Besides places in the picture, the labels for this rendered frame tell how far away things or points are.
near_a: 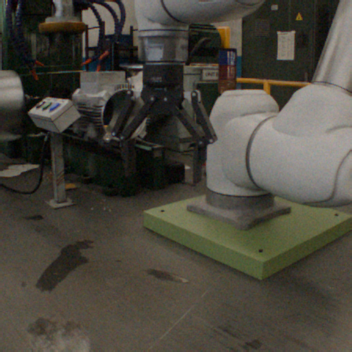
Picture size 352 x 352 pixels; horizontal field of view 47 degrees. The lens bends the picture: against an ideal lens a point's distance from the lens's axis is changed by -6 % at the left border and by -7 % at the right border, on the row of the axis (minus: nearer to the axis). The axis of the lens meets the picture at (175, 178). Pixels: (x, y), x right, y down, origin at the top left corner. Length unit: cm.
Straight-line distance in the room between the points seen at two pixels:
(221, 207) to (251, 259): 19
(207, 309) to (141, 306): 10
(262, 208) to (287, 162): 21
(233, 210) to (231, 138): 16
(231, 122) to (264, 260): 29
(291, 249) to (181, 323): 28
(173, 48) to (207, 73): 110
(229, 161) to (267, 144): 12
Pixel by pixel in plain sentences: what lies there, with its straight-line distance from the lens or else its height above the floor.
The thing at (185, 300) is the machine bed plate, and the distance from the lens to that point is 69.
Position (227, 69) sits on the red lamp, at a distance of 133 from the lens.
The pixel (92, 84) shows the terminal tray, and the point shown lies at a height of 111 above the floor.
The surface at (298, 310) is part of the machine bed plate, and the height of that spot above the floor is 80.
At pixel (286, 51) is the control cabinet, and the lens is 464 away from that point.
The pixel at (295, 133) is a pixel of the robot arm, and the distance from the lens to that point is 75.
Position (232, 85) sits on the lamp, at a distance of 133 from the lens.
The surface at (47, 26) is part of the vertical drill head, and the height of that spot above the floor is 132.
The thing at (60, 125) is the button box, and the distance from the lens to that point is 104.
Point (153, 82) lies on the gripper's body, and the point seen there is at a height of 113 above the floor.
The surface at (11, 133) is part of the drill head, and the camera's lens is 148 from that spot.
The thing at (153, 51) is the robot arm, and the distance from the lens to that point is 74.
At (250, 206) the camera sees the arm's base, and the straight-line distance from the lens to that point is 91.
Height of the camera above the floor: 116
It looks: 15 degrees down
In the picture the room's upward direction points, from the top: straight up
